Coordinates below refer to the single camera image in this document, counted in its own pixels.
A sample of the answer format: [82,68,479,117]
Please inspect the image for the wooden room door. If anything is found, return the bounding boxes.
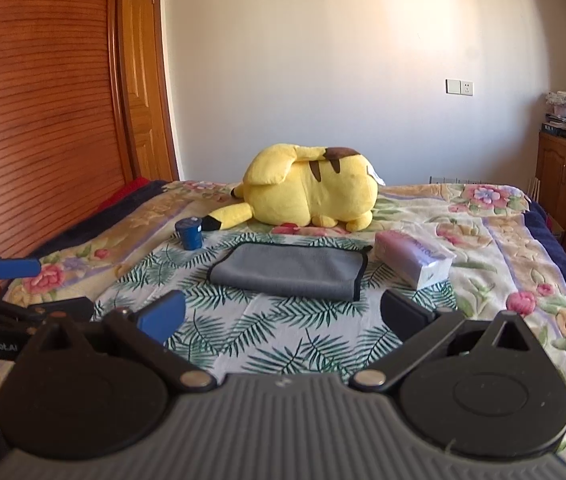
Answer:
[120,0,179,181]

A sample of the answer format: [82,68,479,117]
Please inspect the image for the pink white tissue pack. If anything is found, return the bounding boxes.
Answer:
[374,229,455,290]

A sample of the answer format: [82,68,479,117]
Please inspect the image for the wooden louvered wardrobe door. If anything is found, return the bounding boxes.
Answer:
[0,0,134,257]

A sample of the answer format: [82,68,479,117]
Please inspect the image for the red cloth on bed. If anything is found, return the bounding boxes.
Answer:
[97,177,149,212]

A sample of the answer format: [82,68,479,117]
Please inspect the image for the dark blue bed sheet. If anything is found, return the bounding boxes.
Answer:
[524,200,566,283]

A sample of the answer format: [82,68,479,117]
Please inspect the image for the blue cylindrical container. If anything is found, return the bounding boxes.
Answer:
[175,217,203,252]

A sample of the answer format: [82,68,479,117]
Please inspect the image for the floral bed blanket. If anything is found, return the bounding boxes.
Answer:
[0,179,566,478]

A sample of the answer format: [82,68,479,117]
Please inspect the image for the grey folded towel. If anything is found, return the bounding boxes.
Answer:
[207,243,371,302]

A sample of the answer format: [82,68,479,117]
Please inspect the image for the yellow Pikachu plush toy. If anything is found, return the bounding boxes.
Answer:
[202,143,385,232]

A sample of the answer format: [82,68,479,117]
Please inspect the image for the white wall socket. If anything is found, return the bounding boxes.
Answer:
[446,79,474,96]

